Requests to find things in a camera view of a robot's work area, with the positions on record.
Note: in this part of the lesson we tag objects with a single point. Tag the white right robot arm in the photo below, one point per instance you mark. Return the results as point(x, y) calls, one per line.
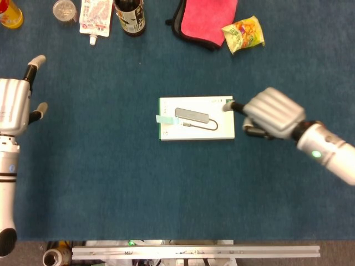
point(332, 155)

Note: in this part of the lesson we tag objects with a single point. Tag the grey tape roll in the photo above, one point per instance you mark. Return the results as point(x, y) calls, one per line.
point(55, 257)

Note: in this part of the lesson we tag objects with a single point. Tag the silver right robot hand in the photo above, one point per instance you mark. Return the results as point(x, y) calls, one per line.
point(274, 113)

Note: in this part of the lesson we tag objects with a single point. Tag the aluminium profile rail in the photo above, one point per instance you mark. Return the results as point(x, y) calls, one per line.
point(194, 252)

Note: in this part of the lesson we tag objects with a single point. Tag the white spout pouch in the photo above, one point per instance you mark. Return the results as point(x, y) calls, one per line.
point(94, 16)

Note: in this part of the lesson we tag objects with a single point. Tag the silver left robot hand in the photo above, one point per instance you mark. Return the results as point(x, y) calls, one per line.
point(14, 108)

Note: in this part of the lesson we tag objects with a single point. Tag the pale green paper strip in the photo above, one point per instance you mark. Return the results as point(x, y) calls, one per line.
point(166, 119)

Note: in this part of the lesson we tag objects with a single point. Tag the small clear jar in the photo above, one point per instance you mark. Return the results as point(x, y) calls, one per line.
point(64, 11)

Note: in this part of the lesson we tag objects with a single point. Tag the yellow snack bag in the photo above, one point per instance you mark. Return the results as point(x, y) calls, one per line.
point(244, 34)

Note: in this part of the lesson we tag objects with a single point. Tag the white paper box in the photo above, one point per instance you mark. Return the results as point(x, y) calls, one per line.
point(194, 133)

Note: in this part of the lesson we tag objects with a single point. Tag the orange juice bottle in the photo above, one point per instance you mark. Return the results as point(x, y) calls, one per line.
point(12, 18)

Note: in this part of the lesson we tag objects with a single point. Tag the dark sauce bottle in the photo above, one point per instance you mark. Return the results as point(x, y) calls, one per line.
point(130, 19)

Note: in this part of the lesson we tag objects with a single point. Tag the pink microfiber cloth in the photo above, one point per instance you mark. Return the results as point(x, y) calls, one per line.
point(205, 19)

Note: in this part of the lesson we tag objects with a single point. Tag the blue felt table cover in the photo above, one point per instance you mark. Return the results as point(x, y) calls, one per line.
point(111, 180)

